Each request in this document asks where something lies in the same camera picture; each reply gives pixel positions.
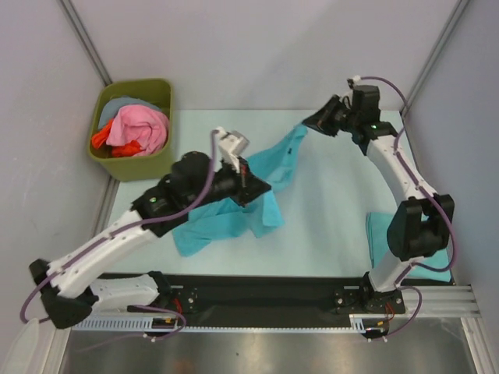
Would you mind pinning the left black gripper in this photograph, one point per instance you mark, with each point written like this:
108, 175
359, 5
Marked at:
248, 186

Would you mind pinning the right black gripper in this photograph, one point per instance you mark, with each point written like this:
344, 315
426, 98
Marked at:
322, 120

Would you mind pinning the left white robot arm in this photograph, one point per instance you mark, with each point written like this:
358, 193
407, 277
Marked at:
71, 287

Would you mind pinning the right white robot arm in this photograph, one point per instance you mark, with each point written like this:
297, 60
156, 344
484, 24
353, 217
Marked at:
421, 226

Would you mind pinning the olive green plastic bin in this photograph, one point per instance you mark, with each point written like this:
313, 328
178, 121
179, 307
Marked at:
125, 169

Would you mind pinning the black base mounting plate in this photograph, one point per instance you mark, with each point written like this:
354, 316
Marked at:
281, 301

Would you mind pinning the pink t shirt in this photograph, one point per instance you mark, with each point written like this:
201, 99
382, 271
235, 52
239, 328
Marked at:
137, 131

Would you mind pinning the orange red t shirt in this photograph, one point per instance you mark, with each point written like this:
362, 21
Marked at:
100, 139

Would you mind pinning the grey blue t shirt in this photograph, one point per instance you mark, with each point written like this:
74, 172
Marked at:
111, 109

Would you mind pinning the folded teal t shirt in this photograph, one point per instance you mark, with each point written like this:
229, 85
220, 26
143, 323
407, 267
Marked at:
376, 231

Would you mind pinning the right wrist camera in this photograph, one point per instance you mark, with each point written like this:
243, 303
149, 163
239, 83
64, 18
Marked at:
353, 81

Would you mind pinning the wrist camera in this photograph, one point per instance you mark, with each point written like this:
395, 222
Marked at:
231, 145
353, 81

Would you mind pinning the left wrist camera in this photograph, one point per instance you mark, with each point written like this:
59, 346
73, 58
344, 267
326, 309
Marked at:
231, 145

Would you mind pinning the white slotted cable duct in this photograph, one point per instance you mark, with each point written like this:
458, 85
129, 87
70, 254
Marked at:
159, 324

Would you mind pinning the aluminium extrusion rail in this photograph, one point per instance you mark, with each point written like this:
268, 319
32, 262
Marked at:
441, 302

